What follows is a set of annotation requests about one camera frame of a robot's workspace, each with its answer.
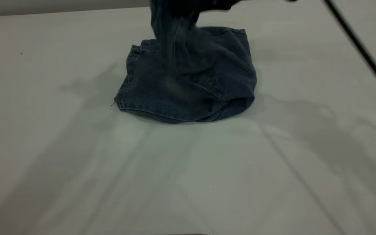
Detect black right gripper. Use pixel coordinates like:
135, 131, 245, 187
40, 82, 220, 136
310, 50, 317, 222
170, 0, 241, 15

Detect blue denim pants with print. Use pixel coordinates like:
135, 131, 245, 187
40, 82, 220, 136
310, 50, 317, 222
114, 0, 258, 124

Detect black braided cable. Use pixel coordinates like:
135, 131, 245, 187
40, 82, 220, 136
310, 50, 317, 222
323, 0, 376, 104

